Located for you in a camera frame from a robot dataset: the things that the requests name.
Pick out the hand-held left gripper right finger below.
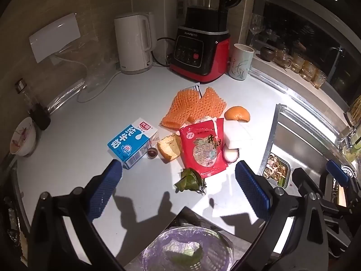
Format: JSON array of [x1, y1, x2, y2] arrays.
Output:
[[232, 160, 330, 271]]

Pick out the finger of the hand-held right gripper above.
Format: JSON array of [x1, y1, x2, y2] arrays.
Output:
[[292, 167, 321, 197], [326, 160, 361, 204]]

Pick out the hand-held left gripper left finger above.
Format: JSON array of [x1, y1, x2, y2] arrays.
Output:
[[27, 159, 126, 271]]

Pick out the onion piece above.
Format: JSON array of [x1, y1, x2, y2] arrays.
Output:
[[223, 147, 240, 163]]

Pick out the blue and white milk carton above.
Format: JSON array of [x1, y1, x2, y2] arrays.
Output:
[[107, 118, 159, 170]]

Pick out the white tissue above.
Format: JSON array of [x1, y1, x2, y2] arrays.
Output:
[[224, 120, 249, 150]]

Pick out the red snack packet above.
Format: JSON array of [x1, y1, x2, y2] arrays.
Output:
[[178, 119, 229, 178]]

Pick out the green vegetable leaves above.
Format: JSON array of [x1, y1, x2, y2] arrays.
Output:
[[174, 168, 207, 196]]

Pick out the piece of bread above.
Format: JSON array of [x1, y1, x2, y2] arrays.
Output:
[[157, 135, 181, 163]]

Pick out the green bin with purple bag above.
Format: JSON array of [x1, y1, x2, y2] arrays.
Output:
[[142, 226, 234, 271]]

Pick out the orange foam fruit net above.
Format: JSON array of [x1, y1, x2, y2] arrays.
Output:
[[160, 88, 202, 131], [187, 87, 228, 124]]

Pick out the metal tray of food scraps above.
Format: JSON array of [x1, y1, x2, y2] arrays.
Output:
[[262, 152, 292, 188]]

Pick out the stainless steel sink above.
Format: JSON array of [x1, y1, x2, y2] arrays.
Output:
[[258, 104, 361, 193]]

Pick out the tangerine peel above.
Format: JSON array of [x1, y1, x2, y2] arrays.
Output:
[[224, 106, 251, 122]]

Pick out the glass tea cup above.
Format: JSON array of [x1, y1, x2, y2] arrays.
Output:
[[273, 48, 293, 68], [312, 69, 328, 90], [300, 61, 317, 81], [290, 54, 305, 73]]

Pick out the white floral bowl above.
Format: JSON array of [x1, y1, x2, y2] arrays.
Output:
[[9, 117, 37, 157]]

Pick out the dark sauce bottle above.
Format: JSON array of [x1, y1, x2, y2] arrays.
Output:
[[15, 78, 51, 131]]

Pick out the clear plastic bag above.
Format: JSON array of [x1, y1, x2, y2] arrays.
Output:
[[46, 44, 119, 111]]

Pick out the white patterned cup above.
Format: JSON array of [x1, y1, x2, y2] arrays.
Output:
[[228, 43, 255, 80]]

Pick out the white electric kettle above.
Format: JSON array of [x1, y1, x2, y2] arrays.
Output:
[[114, 12, 157, 75]]

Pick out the red and black blender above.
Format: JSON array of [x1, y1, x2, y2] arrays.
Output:
[[169, 0, 245, 84]]

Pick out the wine glass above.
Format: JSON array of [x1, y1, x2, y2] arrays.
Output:
[[249, 13, 266, 47]]

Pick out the white power cable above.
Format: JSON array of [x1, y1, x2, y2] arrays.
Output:
[[77, 70, 122, 104]]

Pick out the black power cable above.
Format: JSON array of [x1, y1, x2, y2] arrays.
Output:
[[152, 37, 181, 67]]

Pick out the white wall socket cover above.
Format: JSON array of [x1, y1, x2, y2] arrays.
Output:
[[28, 13, 81, 64]]

